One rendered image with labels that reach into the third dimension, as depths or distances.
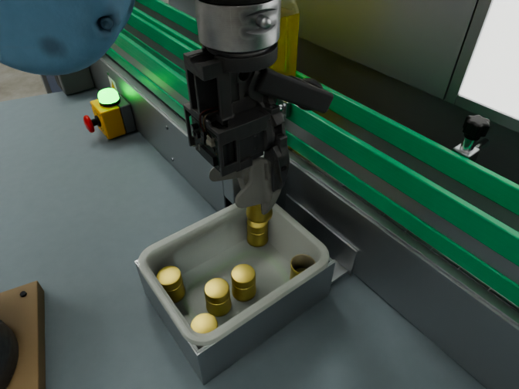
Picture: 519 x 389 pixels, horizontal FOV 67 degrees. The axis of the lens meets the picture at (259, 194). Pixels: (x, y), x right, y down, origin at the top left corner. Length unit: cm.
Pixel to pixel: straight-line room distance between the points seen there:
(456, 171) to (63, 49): 47
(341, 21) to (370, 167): 29
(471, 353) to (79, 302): 54
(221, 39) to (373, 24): 38
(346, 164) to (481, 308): 24
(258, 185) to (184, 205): 32
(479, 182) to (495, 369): 22
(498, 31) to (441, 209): 23
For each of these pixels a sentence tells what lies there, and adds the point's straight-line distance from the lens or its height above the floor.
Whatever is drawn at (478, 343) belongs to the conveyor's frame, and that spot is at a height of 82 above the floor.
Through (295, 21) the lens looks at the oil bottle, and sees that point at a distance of 66.
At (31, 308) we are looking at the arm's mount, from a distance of 65.
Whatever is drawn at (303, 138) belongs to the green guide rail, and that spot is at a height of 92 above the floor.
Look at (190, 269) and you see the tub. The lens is 62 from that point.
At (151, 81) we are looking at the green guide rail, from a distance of 83.
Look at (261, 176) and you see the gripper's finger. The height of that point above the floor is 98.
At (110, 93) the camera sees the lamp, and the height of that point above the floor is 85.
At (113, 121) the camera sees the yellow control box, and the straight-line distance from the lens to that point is 95.
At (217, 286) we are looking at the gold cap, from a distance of 55.
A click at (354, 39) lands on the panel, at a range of 72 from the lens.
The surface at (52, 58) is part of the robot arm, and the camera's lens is 21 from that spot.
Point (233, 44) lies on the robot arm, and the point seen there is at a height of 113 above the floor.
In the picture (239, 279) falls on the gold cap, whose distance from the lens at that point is 55.
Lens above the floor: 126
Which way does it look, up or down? 42 degrees down
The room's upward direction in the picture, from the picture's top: straight up
